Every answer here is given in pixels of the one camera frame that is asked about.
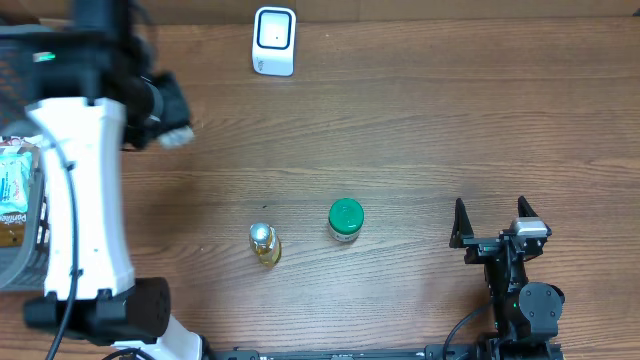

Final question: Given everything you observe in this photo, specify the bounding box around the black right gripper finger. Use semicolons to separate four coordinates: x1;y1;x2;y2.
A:
517;196;537;218
449;198;474;248

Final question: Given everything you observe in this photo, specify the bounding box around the green lid jar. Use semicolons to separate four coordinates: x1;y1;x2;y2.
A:
328;198;365;242

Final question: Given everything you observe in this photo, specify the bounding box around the yellow oil bottle silver cap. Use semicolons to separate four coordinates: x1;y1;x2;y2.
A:
249;223;282;267

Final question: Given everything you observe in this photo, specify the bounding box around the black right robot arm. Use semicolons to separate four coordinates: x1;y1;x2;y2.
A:
442;196;565;359

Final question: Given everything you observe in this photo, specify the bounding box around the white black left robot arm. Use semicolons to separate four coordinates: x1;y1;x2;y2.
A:
1;0;210;359

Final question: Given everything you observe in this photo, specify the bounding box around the white black barcode scanner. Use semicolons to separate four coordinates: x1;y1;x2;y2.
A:
251;6;297;77

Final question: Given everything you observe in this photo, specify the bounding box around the grey plastic shopping basket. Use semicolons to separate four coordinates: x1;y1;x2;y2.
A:
1;25;49;292

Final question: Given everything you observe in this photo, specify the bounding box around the teal tissue pack in basket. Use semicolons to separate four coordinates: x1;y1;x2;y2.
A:
1;152;32;215

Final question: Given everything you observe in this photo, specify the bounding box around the white red patterned package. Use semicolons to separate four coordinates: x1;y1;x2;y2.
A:
0;135;43;155

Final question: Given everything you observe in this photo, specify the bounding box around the brown snack package in basket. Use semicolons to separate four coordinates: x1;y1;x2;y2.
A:
0;213;27;247

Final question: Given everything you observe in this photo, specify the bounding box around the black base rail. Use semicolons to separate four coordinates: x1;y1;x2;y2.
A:
204;344;565;360

